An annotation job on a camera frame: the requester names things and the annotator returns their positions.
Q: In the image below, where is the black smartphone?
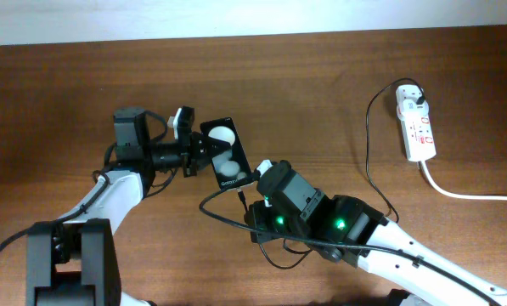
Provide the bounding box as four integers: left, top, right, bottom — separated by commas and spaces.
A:
200, 117, 251, 189

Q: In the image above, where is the black charger cable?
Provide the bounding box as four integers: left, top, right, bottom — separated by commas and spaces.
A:
235, 77, 427, 270

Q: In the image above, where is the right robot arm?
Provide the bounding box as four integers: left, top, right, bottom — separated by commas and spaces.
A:
245, 160, 507, 305

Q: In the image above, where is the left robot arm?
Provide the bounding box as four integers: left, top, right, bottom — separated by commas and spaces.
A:
25, 106, 236, 306

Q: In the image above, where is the white power strip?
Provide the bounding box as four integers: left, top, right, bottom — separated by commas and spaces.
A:
396, 84, 437, 162

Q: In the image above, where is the white power strip cord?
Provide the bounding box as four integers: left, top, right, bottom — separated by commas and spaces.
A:
419, 160, 507, 203

